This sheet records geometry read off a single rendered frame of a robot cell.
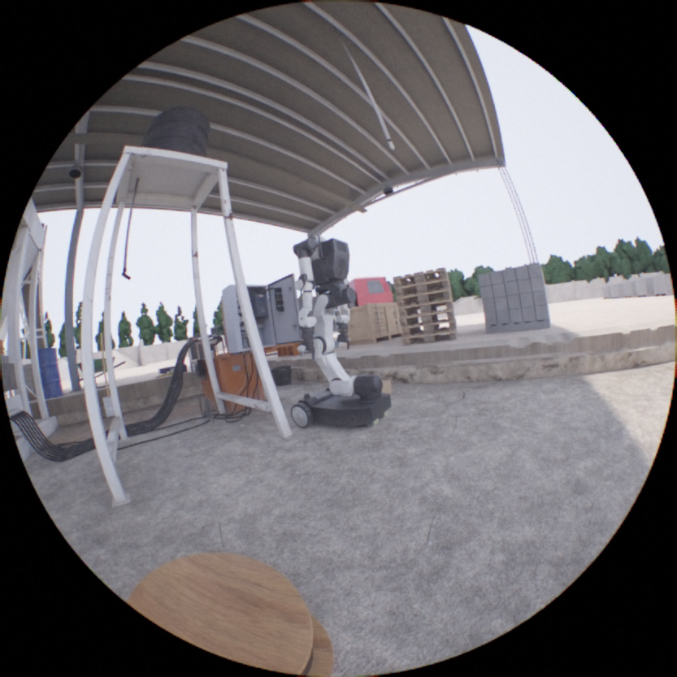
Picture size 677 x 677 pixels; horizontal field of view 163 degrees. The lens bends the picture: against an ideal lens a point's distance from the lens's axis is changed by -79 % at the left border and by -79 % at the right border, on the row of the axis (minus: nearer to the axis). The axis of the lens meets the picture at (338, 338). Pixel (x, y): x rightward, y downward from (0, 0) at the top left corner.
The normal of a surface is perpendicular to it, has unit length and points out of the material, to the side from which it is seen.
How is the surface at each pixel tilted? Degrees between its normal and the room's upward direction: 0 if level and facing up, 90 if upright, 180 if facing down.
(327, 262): 90
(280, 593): 0
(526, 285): 90
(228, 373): 90
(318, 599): 0
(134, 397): 90
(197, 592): 0
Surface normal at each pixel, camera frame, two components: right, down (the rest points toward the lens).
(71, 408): 0.76, -0.09
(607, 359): -0.61, 0.08
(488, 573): -0.14, -0.99
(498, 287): -0.77, 0.14
